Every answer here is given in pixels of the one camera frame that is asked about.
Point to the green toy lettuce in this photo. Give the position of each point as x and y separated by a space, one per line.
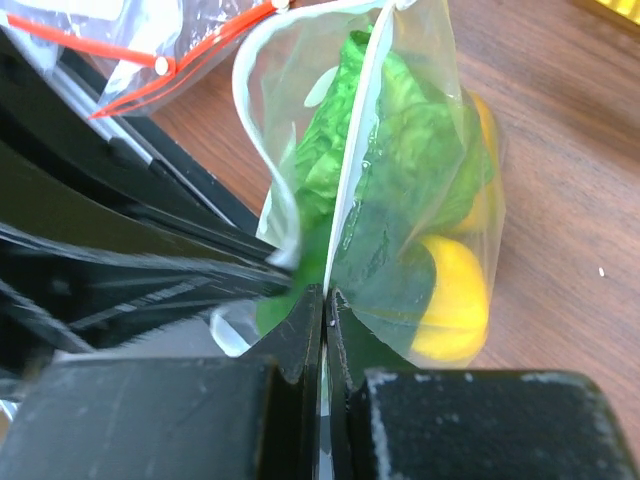
424 163

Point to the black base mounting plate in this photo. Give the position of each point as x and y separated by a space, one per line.
46 118

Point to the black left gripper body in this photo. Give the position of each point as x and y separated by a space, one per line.
83 271

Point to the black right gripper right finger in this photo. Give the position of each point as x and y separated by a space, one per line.
392 420

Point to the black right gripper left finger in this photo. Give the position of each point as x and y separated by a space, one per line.
255 416

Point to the yellow plastic basket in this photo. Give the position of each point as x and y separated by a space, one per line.
624 13

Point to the dotted clear zip bag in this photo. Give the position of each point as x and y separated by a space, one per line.
282 72

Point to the orange zipper clear bag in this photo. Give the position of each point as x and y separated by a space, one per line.
153 50

